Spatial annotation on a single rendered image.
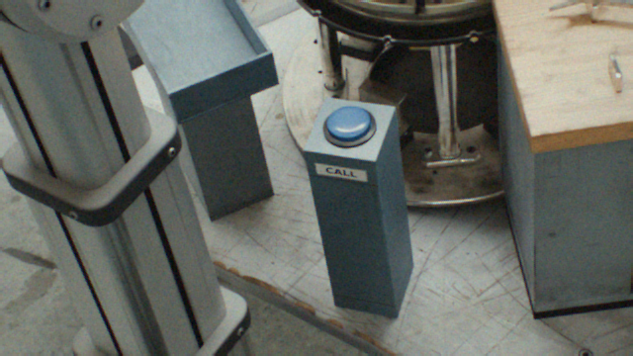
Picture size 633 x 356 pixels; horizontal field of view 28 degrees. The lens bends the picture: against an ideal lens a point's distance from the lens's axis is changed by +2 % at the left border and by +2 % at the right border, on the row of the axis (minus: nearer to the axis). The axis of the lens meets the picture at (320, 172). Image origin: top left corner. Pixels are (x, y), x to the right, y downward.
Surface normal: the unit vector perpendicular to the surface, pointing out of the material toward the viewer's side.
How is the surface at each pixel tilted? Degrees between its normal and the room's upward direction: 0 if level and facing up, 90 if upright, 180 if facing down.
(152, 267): 90
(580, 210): 90
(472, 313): 0
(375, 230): 90
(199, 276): 90
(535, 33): 0
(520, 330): 0
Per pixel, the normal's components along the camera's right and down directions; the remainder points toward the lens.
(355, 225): -0.30, 0.75
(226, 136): 0.41, 0.66
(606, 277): 0.10, 0.75
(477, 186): -0.12, -0.65
